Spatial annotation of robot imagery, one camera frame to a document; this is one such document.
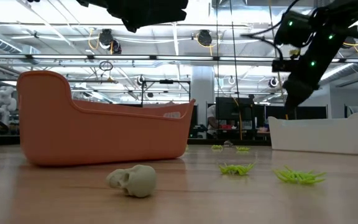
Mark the black ceiling cable reel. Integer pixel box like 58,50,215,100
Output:
98,28,122,55
196,29,214,47

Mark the black background monitor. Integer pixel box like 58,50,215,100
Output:
215,96,256,122

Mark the black hanging cable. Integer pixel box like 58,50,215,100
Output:
228,0,239,103

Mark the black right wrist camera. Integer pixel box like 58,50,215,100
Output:
271,58,301,72

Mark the white plastic bin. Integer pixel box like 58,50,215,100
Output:
267,111,358,156

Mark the black stand frame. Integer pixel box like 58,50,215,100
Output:
140,78,192,108

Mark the orange plastic bin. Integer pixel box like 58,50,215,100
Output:
16,70,196,166

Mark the white pillar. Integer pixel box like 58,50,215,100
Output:
191,65,216,138

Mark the beige toy skull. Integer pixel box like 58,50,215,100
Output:
106,164,157,198

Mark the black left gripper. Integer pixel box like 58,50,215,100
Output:
75,0,190,34

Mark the black partition panel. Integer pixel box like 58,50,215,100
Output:
265,105,328,121

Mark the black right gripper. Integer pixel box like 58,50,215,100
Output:
283,43,338,121

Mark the white robot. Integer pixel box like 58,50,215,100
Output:
0,86,17,125

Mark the long light bar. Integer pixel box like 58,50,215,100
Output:
0,52,358,63

